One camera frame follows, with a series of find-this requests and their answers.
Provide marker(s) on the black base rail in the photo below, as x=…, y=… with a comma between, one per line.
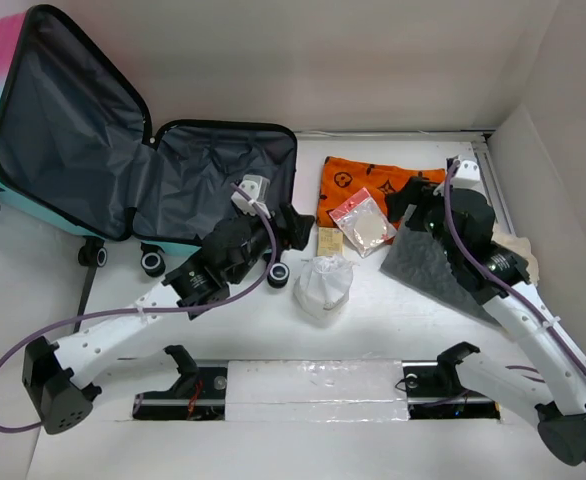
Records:
x=205, y=400

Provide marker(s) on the orange patterned towel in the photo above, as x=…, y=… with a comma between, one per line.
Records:
x=342, y=178

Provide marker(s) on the aluminium frame rail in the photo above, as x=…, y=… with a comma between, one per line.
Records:
x=417, y=151

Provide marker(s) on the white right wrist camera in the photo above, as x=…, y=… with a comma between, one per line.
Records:
x=463, y=172

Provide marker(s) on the small yellow box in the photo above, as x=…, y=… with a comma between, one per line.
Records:
x=330, y=242

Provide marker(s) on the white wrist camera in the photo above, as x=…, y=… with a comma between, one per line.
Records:
x=463, y=172
x=250, y=194

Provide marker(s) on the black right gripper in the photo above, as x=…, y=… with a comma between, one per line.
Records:
x=399, y=201

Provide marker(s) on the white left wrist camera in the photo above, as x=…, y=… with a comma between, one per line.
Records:
x=250, y=194

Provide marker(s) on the pink and teal suitcase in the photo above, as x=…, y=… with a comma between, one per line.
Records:
x=78, y=149

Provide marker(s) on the grey and cream fleece garment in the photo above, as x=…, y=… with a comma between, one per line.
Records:
x=418, y=261

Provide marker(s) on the makeup puff plastic packet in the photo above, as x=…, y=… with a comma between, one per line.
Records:
x=363, y=223

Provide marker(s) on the white plastic bag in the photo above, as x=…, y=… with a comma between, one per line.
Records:
x=323, y=287

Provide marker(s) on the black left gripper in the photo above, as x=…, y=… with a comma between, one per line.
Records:
x=296, y=225

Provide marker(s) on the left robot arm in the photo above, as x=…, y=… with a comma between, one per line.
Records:
x=60, y=377

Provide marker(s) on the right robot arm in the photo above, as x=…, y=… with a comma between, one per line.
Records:
x=555, y=407

